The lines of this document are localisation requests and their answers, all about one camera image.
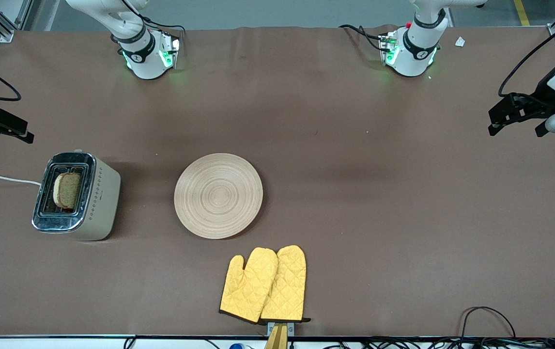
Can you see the small white paper scrap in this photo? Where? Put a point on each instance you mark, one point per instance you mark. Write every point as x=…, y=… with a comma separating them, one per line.
x=460, y=41

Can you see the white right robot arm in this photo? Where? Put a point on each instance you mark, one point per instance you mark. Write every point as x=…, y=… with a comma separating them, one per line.
x=146, y=63

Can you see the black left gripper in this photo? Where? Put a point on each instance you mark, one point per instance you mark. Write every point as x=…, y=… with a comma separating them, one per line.
x=540, y=107

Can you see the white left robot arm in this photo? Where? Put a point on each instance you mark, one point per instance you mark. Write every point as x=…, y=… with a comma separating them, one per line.
x=415, y=58

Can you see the brown table cover cloth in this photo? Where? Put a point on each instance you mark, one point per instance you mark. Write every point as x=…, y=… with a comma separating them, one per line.
x=345, y=145

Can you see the beige chrome-topped toaster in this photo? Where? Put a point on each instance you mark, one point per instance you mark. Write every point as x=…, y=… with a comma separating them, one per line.
x=103, y=203

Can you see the round light wooden plate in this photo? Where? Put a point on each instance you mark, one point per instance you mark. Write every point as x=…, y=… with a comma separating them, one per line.
x=219, y=213

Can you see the small metal bracket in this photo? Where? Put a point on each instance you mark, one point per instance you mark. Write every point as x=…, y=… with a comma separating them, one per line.
x=291, y=328

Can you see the brown toast slice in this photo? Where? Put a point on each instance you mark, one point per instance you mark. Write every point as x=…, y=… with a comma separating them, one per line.
x=69, y=190

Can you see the small blue cap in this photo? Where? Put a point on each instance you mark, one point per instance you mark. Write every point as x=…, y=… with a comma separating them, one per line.
x=236, y=346

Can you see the yellow quilted oven mitt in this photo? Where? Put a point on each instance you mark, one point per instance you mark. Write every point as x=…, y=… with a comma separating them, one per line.
x=287, y=286
x=246, y=288

